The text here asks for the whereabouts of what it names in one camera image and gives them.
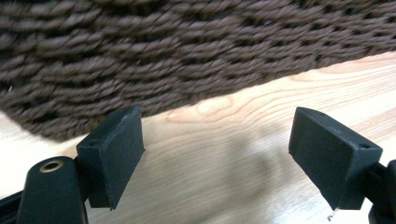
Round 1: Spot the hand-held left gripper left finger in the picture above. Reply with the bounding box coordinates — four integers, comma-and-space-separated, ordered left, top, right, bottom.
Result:
76, 105, 147, 211

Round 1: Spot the brown woven basket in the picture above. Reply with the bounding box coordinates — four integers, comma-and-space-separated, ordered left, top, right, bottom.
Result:
0, 0, 396, 144

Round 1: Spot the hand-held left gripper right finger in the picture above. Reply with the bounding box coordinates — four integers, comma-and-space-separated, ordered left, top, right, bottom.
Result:
288, 106, 384, 211

